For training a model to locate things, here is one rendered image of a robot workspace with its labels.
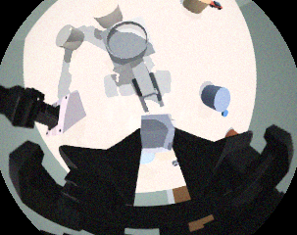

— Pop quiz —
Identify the white cylinder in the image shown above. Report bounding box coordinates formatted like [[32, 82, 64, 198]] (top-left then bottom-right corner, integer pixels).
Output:
[[155, 148, 176, 161], [55, 24, 84, 50]]

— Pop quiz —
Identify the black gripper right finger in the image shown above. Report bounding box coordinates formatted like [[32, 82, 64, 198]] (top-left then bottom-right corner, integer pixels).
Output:
[[173, 128, 253, 199]]

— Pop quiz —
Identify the grey balance beam with pans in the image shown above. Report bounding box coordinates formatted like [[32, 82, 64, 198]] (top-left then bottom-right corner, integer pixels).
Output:
[[100, 17, 165, 115]]

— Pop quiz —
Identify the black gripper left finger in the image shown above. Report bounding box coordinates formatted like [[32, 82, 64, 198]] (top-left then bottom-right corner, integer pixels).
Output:
[[58, 128, 141, 206]]

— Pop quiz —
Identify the blue-grey cylinder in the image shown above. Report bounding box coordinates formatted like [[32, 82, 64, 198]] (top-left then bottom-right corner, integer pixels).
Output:
[[202, 85, 230, 113]]

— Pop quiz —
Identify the tan cylinder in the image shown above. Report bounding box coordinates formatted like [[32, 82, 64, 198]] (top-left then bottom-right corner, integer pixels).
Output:
[[182, 0, 212, 15]]

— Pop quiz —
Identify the brown cylinder with orange top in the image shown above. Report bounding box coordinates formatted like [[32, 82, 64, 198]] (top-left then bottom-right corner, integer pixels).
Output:
[[225, 129, 238, 138]]

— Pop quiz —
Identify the red toy car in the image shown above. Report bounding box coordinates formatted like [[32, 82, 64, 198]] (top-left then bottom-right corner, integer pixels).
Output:
[[210, 0, 223, 11]]

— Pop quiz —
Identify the small blue disc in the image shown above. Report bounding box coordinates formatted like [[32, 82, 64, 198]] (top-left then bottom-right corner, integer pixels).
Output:
[[222, 110, 227, 118]]

